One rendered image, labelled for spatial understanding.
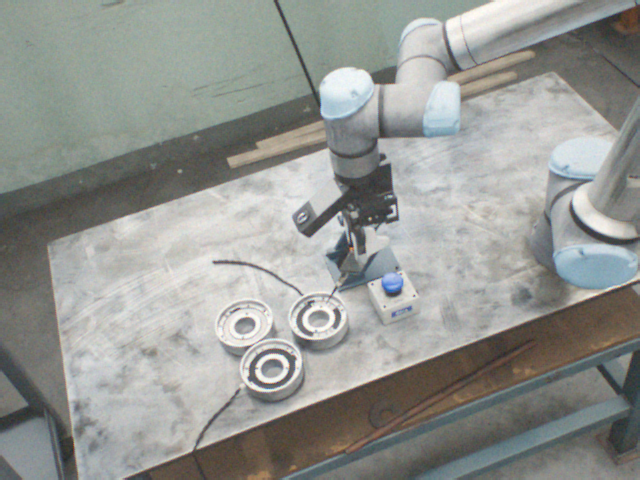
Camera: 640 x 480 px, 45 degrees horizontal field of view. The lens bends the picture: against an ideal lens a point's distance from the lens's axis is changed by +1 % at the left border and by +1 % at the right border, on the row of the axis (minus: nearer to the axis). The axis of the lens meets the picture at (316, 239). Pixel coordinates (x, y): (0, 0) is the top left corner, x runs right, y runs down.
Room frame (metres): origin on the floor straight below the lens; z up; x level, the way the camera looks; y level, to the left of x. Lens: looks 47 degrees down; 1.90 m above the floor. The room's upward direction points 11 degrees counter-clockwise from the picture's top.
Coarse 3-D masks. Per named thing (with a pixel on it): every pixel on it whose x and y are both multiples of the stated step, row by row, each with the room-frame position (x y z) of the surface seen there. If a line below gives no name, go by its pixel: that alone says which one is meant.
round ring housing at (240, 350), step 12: (240, 300) 0.89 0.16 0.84; (252, 300) 0.88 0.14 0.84; (228, 312) 0.88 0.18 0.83; (264, 312) 0.86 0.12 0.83; (216, 324) 0.85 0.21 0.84; (240, 324) 0.86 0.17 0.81; (252, 324) 0.86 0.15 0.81; (240, 336) 0.82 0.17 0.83; (252, 336) 0.81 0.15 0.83; (264, 336) 0.80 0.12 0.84; (228, 348) 0.80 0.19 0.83; (240, 348) 0.79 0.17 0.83
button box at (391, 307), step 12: (372, 288) 0.85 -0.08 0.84; (408, 288) 0.84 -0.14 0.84; (372, 300) 0.85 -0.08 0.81; (384, 300) 0.82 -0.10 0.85; (396, 300) 0.81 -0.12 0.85; (408, 300) 0.81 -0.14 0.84; (384, 312) 0.80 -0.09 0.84; (396, 312) 0.80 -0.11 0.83; (408, 312) 0.81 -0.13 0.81; (384, 324) 0.80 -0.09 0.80
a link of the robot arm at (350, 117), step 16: (336, 80) 0.87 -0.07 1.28; (352, 80) 0.86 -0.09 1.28; (368, 80) 0.86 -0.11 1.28; (336, 96) 0.84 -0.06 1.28; (352, 96) 0.84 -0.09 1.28; (368, 96) 0.84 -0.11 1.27; (336, 112) 0.84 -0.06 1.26; (352, 112) 0.83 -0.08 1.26; (368, 112) 0.83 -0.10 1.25; (336, 128) 0.84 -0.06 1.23; (352, 128) 0.83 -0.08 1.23; (368, 128) 0.82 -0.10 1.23; (336, 144) 0.84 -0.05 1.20; (352, 144) 0.83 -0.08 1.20; (368, 144) 0.83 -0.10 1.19
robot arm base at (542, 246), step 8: (544, 216) 0.90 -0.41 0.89; (536, 224) 0.94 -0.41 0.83; (544, 224) 0.90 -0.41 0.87; (536, 232) 0.91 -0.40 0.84; (544, 232) 0.89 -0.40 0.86; (536, 240) 0.90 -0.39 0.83; (544, 240) 0.88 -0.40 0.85; (552, 240) 0.87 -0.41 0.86; (536, 248) 0.89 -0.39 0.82; (544, 248) 0.87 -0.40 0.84; (552, 248) 0.86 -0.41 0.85; (536, 256) 0.88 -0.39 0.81; (544, 256) 0.86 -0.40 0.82; (552, 256) 0.85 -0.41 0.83; (544, 264) 0.86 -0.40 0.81; (552, 264) 0.85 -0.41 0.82
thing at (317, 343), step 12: (300, 300) 0.86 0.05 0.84; (312, 300) 0.87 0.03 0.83; (324, 300) 0.86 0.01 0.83; (336, 300) 0.85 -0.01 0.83; (312, 312) 0.84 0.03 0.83; (324, 312) 0.84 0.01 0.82; (300, 336) 0.78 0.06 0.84; (324, 336) 0.77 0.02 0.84; (336, 336) 0.78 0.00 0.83; (312, 348) 0.78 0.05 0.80; (324, 348) 0.77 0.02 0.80
